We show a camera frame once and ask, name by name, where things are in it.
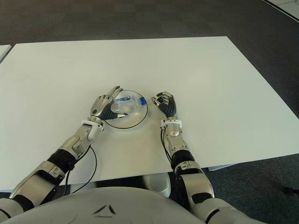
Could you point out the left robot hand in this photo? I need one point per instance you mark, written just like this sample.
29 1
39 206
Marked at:
101 107

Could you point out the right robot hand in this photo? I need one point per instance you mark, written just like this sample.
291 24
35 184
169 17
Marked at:
169 105

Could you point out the clear water bottle blue cap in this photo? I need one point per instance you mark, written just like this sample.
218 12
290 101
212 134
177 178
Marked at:
129 102

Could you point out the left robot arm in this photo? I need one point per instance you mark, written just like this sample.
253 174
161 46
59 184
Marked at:
67 149

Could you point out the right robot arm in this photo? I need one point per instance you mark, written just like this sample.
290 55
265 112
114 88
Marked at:
194 175

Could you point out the white plate black rim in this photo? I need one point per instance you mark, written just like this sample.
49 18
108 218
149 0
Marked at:
134 117

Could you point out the white robot waist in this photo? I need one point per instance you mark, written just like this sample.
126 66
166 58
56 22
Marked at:
158 184

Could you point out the grey robot torso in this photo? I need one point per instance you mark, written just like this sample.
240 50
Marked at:
105 207

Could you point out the neighbouring white table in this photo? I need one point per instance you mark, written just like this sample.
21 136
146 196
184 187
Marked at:
3 52

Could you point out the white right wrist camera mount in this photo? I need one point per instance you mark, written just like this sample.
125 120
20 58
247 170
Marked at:
172 122

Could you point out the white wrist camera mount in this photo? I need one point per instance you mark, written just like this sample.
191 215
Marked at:
172 122
94 133

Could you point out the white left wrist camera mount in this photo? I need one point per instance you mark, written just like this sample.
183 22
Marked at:
94 133

